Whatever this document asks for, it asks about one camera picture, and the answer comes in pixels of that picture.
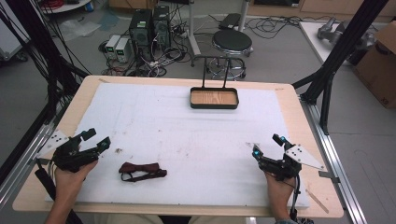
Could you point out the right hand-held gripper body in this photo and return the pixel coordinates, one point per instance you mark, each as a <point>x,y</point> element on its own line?
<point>285,166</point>

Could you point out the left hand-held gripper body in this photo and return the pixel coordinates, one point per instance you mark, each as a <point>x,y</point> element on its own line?
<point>70,155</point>

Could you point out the dark red bow tie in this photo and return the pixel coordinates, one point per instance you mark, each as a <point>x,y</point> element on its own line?
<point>141,170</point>

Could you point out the black rack with wooden tray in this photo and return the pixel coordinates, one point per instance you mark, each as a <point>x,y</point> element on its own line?
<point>214,98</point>

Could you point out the person's right hand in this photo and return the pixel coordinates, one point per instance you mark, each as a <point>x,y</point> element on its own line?
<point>280,194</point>

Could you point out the person's left hand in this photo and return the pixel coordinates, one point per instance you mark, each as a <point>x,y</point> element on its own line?
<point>70,185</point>

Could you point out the thin wooden stick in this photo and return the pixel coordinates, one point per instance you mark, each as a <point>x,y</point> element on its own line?
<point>317,201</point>

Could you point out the white table mat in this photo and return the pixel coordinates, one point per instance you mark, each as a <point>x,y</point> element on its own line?
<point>186,146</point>

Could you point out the grey power supply unit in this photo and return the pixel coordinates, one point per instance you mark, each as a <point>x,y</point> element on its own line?
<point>122,49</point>
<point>112,46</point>

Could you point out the clear plastic sheet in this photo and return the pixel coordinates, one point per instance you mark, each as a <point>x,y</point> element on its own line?
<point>77,28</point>

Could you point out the white board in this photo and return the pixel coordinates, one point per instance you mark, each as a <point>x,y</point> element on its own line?
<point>311,37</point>

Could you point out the black round stool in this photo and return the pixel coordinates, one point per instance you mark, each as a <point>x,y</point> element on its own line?
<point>232,42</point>

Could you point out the black computer tower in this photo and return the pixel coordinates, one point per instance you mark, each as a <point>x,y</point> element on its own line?
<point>141,32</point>
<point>162,26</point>

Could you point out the brown cardboard box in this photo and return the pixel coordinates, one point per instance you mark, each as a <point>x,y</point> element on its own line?
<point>378,65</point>

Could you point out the black flat device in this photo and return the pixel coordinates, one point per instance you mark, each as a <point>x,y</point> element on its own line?
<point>230,20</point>

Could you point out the grey stand leg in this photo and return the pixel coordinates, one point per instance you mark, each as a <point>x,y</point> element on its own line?
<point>193,31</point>

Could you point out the metal bracket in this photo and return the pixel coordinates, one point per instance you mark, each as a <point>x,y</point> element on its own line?
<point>329,176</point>

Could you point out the aluminium rail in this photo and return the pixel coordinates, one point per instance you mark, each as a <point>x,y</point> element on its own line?
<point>336,161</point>
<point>21,161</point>

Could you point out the black metal frame strut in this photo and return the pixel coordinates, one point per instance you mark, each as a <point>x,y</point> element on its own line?
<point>40,49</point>
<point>339,59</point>

